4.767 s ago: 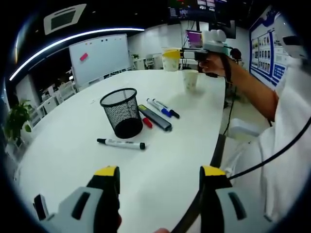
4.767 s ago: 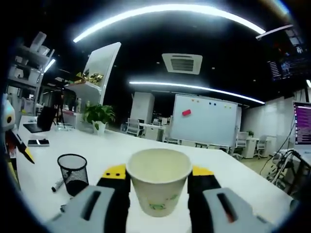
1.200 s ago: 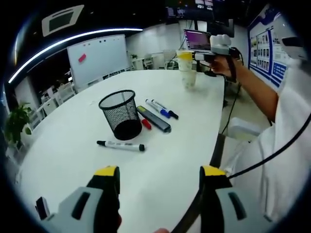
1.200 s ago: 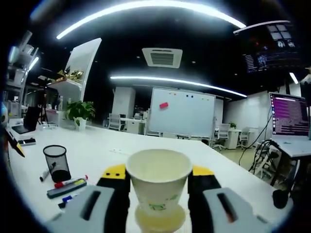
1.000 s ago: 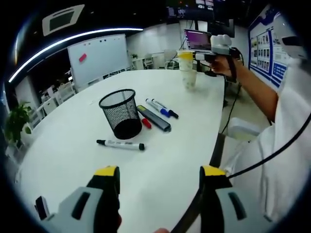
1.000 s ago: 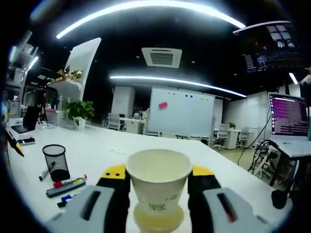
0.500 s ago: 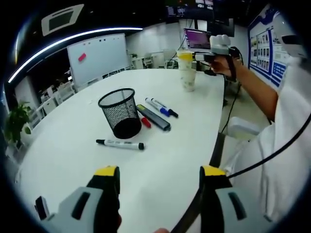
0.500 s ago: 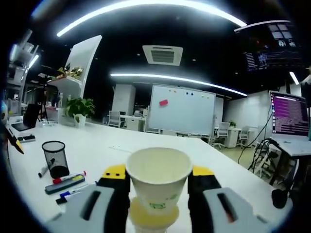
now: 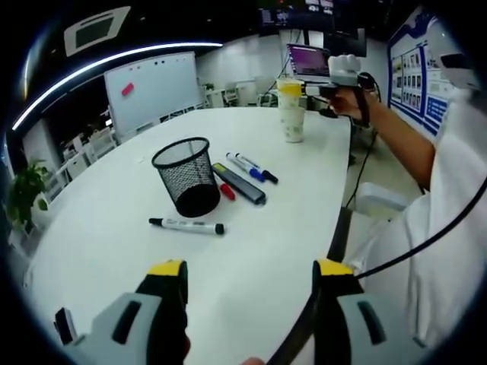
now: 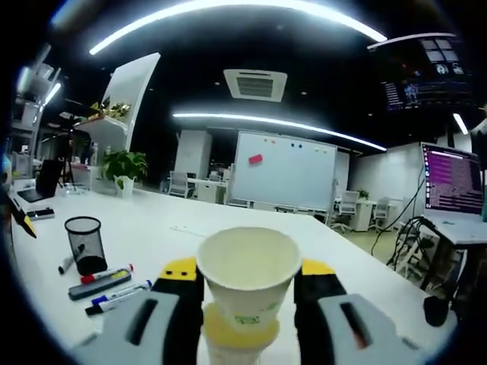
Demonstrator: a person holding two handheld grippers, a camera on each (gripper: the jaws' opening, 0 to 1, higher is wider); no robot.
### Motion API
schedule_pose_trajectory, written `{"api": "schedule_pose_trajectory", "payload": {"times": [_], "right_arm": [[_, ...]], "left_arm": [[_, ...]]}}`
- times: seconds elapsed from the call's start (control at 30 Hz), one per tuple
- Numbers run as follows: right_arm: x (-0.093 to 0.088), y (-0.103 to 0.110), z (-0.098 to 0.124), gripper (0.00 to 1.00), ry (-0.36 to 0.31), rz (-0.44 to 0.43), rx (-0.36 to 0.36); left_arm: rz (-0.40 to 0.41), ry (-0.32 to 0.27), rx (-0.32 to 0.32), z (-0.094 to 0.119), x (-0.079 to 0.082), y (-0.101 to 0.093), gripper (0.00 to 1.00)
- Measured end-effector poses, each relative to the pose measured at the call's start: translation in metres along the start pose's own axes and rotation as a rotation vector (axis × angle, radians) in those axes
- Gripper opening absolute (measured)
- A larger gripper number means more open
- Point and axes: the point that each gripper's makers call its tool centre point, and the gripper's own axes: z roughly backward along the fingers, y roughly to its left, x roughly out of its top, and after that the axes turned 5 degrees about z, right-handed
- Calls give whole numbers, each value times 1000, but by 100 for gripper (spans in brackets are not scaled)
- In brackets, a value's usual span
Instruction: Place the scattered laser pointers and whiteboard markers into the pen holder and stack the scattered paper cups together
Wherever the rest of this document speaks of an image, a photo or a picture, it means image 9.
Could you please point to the black mesh pen holder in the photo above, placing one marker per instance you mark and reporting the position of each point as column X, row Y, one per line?
column 190, row 186

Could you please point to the red cap whiteboard marker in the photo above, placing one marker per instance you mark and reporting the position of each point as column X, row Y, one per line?
column 228, row 192

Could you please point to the black cap whiteboard marker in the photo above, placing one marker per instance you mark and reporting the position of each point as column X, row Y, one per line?
column 271, row 177
column 186, row 226

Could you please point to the row of small whiteboard magnets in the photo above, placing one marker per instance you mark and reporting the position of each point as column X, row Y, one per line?
column 161, row 62

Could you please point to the group of white office chairs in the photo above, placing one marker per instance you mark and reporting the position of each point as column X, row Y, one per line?
column 236, row 93
column 99, row 142

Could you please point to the person's right hand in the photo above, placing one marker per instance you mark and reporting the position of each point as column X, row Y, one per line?
column 350, row 104

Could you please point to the tall white cabinet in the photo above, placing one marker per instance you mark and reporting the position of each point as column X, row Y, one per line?
column 36, row 140

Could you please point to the green potted plant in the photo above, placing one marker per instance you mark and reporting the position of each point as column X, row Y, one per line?
column 24, row 190

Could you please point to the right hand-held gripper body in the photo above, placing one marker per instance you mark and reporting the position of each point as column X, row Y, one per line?
column 344, row 68

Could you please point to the dark switched-off monitor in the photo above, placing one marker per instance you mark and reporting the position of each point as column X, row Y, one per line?
column 346, row 42

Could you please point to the white rolling whiteboard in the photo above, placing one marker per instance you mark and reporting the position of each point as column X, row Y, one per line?
column 156, row 91

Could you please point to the blue cap whiteboard marker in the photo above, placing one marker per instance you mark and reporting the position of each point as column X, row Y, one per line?
column 241, row 163

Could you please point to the laptop with purple screen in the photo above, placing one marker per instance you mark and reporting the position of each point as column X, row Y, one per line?
column 308, row 59

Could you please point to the small potted plant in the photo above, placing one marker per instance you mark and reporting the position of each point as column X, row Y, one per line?
column 208, row 86

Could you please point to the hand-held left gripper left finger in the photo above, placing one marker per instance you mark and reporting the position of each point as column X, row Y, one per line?
column 152, row 315

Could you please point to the white ceiling air vent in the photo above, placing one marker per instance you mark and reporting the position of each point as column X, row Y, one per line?
column 95, row 30

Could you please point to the pink whiteboard eraser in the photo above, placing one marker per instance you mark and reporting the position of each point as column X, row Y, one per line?
column 128, row 89

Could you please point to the white chair armrest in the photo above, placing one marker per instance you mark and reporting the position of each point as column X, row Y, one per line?
column 376, row 195

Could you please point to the blue white wall display board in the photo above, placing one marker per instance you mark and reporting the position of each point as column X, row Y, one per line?
column 411, row 83

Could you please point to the person's left hand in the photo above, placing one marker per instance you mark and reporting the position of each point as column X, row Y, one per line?
column 254, row 361

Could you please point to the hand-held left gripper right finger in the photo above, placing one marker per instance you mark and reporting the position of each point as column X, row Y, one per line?
column 342, row 323

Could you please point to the curved ceiling light strip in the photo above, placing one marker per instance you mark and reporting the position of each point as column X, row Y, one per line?
column 171, row 46

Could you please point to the large wall monitor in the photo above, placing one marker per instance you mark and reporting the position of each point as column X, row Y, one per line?
column 296, row 15

